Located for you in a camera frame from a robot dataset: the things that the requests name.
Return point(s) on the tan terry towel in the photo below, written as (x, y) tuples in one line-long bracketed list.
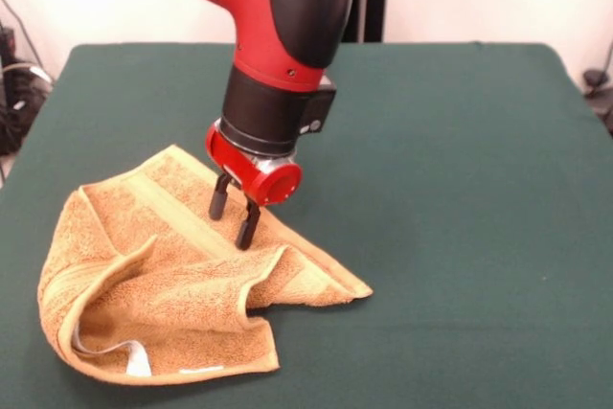
[(167, 284)]

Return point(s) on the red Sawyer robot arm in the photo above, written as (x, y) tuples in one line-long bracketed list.
[(263, 21)]

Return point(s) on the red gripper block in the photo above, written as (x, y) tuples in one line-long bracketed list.
[(273, 186)]

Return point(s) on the dark green table cloth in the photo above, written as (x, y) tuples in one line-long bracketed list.
[(479, 236)]

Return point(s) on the black stand base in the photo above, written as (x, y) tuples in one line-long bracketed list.
[(598, 93)]

